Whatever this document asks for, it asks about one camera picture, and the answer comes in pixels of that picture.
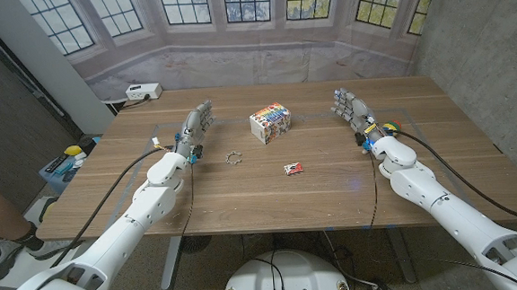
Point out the grey table leg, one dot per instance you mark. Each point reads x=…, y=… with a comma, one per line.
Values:
x=171, y=263
x=401, y=255

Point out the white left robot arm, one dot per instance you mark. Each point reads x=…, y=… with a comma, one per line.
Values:
x=124, y=229

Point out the white power strip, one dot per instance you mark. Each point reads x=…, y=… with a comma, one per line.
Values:
x=143, y=91

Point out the blue storage bin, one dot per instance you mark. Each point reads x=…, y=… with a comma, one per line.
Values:
x=56, y=177

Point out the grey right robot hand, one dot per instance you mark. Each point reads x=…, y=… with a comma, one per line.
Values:
x=356, y=112

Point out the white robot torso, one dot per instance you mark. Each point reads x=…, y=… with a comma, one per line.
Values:
x=289, y=273

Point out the printed window backdrop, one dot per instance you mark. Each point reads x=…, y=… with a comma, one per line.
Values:
x=253, y=60

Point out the yellow round object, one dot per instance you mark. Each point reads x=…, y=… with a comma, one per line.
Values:
x=73, y=150

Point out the colourful printed cardboard box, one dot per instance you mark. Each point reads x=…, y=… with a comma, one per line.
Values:
x=270, y=122

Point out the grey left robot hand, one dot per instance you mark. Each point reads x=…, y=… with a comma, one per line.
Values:
x=192, y=128

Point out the black remote control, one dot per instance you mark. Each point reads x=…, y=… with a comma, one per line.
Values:
x=56, y=163

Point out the colourful striped wooden maraca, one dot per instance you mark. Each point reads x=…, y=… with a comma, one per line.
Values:
x=392, y=126

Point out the grey and black sneaker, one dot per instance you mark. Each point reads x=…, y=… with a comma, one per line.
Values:
x=4, y=257

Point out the red and white matchbox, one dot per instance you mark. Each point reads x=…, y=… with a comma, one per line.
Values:
x=293, y=169

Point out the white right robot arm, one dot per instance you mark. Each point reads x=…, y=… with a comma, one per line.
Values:
x=451, y=214

